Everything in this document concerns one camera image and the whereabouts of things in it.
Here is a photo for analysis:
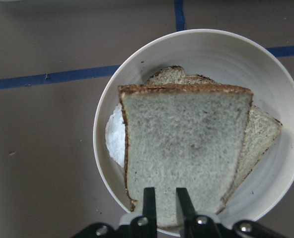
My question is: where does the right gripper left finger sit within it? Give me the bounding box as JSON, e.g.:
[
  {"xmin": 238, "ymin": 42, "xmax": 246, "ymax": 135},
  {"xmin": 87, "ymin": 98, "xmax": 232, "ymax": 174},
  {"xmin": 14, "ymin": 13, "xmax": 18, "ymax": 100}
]
[{"xmin": 130, "ymin": 187, "xmax": 157, "ymax": 238}]

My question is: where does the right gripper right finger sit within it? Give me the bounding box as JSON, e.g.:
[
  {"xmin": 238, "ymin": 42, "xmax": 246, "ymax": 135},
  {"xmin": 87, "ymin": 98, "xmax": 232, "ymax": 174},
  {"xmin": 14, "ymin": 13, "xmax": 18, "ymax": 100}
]
[{"xmin": 176, "ymin": 187, "xmax": 222, "ymax": 238}]

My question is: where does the bread slice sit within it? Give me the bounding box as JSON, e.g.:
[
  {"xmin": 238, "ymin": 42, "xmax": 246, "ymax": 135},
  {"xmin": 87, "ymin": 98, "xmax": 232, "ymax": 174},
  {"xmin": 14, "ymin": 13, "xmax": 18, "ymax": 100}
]
[
  {"xmin": 118, "ymin": 84, "xmax": 253, "ymax": 228},
  {"xmin": 145, "ymin": 65, "xmax": 283, "ymax": 205}
]

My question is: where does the round beige plate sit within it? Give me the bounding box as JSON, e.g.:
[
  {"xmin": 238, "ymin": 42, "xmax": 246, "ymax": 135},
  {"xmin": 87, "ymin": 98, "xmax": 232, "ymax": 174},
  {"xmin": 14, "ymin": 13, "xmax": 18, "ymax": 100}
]
[{"xmin": 92, "ymin": 28, "xmax": 294, "ymax": 237}]

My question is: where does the bread slice on plate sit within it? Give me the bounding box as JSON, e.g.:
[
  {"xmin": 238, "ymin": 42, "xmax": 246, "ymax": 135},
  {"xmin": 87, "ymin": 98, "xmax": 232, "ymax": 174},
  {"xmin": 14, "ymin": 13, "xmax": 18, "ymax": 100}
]
[{"xmin": 145, "ymin": 65, "xmax": 283, "ymax": 205}]

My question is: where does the fried egg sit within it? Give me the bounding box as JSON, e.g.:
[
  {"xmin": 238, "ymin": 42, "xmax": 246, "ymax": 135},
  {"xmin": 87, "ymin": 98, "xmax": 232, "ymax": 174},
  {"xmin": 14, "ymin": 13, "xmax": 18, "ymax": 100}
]
[{"xmin": 105, "ymin": 103, "xmax": 125, "ymax": 168}]

